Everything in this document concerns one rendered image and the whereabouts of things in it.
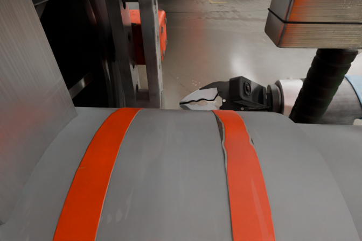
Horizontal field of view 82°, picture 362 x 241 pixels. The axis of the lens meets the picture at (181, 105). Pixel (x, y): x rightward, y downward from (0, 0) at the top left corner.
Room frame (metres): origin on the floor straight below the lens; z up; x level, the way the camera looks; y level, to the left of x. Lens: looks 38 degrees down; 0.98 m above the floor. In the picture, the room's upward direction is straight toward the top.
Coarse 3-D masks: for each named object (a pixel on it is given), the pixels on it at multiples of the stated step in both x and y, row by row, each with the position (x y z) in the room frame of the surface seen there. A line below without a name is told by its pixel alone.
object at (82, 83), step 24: (48, 0) 0.28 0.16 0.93; (72, 0) 0.28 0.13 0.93; (48, 24) 0.29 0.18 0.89; (72, 24) 0.29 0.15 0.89; (96, 24) 0.30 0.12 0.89; (72, 48) 0.29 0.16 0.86; (96, 48) 0.29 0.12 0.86; (72, 72) 0.29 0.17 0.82; (96, 72) 0.29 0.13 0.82; (72, 96) 0.22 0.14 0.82; (96, 96) 0.28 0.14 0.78
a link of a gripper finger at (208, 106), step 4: (180, 104) 0.38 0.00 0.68; (184, 104) 0.37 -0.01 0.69; (188, 104) 0.37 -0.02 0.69; (196, 104) 0.37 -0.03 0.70; (208, 104) 0.36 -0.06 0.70; (212, 104) 0.36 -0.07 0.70; (184, 108) 0.37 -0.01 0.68; (188, 108) 0.37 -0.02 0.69; (192, 108) 0.36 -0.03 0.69; (196, 108) 0.36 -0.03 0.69; (200, 108) 0.36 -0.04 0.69; (204, 108) 0.36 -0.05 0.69; (208, 108) 0.36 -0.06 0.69; (212, 108) 0.36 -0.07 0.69; (216, 108) 0.35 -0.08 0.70
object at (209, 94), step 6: (198, 90) 0.39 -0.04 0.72; (204, 90) 0.39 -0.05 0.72; (210, 90) 0.39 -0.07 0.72; (216, 90) 0.38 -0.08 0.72; (186, 96) 0.39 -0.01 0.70; (192, 96) 0.38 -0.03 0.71; (198, 96) 0.38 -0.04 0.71; (204, 96) 0.38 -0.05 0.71; (210, 96) 0.38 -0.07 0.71; (216, 96) 0.38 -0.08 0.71; (180, 102) 0.38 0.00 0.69; (186, 102) 0.38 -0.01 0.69
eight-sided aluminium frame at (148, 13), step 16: (112, 0) 0.28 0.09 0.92; (128, 0) 0.29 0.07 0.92; (144, 0) 0.28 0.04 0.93; (112, 16) 0.28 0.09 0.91; (128, 16) 0.31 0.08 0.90; (144, 16) 0.28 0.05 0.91; (112, 32) 0.28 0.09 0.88; (128, 32) 0.31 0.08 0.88; (144, 32) 0.28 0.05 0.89; (128, 48) 0.29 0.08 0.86; (144, 48) 0.28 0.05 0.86; (160, 48) 0.32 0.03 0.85; (128, 64) 0.28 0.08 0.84; (160, 64) 0.31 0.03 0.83; (128, 80) 0.28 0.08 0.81; (160, 80) 0.29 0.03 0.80; (128, 96) 0.28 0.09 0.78; (144, 96) 0.29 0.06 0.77; (160, 96) 0.28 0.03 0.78
